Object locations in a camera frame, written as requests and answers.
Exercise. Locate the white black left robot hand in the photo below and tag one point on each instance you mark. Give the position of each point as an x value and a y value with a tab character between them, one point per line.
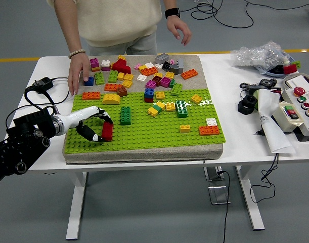
78	116

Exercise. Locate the person's right hand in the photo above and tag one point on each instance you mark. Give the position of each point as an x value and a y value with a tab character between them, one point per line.
77	68

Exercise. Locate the person's left hand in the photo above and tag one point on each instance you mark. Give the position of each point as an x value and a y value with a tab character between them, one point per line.
178	27

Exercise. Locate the blue 2x2 brick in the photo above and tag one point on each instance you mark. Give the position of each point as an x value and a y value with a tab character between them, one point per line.
149	92
89	83

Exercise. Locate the red 2x4 brick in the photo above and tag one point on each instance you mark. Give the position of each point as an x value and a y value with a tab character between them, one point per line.
107	132

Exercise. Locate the dark green 2x4 brick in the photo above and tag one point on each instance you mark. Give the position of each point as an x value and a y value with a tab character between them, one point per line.
125	116
181	109

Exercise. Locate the lime green studded baseplate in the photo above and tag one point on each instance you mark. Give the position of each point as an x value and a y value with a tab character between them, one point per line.
144	139

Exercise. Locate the person's left forearm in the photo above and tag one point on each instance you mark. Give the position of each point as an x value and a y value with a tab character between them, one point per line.
170	3

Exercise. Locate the person's right forearm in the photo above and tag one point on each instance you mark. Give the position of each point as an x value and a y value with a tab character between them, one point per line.
70	33

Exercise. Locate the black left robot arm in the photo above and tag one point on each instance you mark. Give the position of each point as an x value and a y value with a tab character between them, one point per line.
30	124

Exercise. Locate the magenta 2x2 brick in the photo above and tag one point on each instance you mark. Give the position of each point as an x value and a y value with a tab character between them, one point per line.
166	82
94	62
151	84

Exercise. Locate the flat orange brick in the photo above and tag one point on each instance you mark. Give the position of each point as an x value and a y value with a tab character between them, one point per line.
96	69

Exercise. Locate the lime 2x4 brick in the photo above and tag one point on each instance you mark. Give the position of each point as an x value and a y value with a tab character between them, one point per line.
176	89
113	76
99	78

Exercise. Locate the orange 2x4 brick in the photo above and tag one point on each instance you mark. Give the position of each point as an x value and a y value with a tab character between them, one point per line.
112	87
91	95
189	74
209	130
149	71

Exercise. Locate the pink 2x2 brick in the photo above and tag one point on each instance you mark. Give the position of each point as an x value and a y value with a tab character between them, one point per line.
106	68

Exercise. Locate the white 2x2 brick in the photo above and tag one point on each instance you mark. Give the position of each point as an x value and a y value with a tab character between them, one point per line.
158	66
212	122
106	63
149	65
141	78

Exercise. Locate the light grey 2x4 brick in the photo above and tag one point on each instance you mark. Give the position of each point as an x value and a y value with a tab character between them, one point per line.
161	58

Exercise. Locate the yellow arched brick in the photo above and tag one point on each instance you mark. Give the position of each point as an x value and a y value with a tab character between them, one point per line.
111	99

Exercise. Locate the black 2x2 brick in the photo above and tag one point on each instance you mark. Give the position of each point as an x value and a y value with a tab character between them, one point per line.
166	66

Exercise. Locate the dark grey sloped brick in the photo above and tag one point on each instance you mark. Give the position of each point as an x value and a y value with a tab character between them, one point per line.
175	69

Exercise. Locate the large red sloped brick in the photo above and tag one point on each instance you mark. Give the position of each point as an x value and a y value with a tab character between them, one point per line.
121	67

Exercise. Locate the amber yellow small brick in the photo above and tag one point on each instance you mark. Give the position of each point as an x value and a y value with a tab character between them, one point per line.
122	57

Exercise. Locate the brown 2x2 brick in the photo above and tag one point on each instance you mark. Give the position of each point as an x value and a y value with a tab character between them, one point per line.
121	91

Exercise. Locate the small dark green brick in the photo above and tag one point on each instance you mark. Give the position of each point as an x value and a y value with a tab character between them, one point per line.
172	83

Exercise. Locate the dark red 2x2 brick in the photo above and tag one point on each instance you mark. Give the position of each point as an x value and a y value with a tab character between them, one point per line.
157	81

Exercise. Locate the green 2x2 brick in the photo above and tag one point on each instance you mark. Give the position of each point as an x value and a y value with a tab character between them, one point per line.
157	108

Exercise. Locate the lime small brick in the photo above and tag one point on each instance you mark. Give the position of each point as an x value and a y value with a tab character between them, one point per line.
296	64

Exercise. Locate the black wristwatch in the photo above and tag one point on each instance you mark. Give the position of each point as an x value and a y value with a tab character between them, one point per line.
172	12

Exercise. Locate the black power adapter plug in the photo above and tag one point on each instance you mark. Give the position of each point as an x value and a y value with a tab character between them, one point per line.
45	82

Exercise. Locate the person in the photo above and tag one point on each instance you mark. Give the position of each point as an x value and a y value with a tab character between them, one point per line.
113	20

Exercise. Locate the clear bubble plastic bag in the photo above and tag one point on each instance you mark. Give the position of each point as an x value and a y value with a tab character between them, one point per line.
258	54

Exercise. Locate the white table leg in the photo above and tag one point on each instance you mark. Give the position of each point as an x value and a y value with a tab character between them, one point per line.
250	202
76	202

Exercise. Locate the blue shallow bowl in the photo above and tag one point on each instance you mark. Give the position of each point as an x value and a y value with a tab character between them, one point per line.
270	74

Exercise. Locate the large black hex nut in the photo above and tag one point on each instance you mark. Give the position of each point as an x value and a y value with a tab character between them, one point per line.
247	105

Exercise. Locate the black toothed gear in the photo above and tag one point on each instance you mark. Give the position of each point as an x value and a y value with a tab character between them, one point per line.
268	82

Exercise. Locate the lime green cloth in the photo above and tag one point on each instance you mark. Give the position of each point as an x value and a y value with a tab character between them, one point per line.
256	100

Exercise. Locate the black plastic part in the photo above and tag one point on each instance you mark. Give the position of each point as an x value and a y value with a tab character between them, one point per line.
278	69

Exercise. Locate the small white plastic cap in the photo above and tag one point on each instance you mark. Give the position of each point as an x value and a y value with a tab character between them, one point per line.
285	61

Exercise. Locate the white rounded tray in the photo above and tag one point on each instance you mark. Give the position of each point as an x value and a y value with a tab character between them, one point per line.
287	81

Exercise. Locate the small black plug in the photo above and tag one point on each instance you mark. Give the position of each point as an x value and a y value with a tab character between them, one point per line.
259	132

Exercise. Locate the white card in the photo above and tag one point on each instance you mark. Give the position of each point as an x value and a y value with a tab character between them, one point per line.
299	82

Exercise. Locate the white paper sheet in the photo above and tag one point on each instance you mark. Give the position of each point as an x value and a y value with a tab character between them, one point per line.
273	126

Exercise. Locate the metal floor socket plate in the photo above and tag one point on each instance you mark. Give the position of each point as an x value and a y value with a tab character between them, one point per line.
212	174
218	196

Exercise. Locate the white push-button control box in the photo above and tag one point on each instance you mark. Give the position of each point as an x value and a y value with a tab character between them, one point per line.
308	127

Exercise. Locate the small white switch box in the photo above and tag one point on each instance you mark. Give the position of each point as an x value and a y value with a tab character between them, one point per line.
287	119

